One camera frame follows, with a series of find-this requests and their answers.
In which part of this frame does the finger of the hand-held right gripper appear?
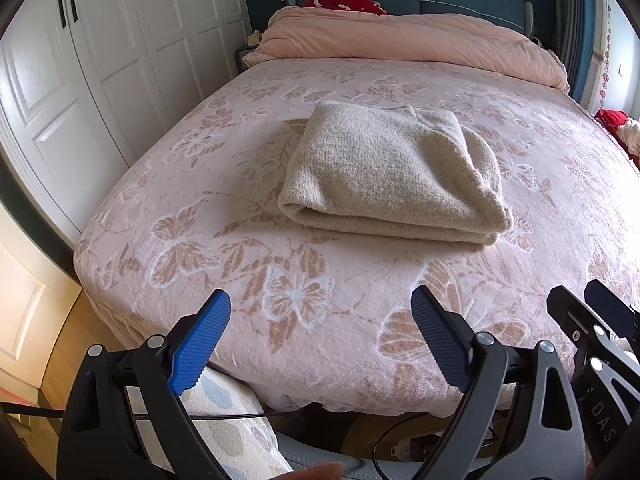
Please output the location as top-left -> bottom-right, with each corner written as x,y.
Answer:
585,280 -> 640,339
546,286 -> 608,361

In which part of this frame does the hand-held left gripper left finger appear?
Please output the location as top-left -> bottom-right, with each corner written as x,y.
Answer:
57,289 -> 236,480

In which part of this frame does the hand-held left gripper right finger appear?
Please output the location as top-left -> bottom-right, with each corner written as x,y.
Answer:
411,285 -> 586,480

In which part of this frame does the cream knit sweater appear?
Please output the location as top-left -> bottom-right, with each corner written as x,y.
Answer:
277,100 -> 515,247

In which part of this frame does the person's left hand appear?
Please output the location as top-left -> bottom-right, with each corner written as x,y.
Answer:
260,462 -> 346,480

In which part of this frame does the white blue dotted cloth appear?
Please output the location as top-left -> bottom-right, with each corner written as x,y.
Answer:
127,367 -> 293,480

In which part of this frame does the white power strip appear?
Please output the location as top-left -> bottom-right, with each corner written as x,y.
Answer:
387,432 -> 446,461

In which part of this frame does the pale pink cloth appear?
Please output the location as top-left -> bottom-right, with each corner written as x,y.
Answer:
615,120 -> 640,163

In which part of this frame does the cream door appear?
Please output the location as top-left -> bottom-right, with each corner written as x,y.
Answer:
0,200 -> 83,396

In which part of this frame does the small red cloth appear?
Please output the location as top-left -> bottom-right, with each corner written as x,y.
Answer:
595,108 -> 633,136

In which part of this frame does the pink butterfly print blanket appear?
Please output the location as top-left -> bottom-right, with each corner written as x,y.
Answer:
74,57 -> 640,418

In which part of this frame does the dark nightstand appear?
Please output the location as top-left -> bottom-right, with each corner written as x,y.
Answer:
235,45 -> 261,78

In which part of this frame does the grey curtain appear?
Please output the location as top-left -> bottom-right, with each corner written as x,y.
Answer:
547,0 -> 587,66

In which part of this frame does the white wardrobe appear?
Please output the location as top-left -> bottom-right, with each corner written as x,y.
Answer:
0,0 -> 251,233

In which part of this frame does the pink duvet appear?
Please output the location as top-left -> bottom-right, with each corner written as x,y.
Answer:
242,6 -> 571,92

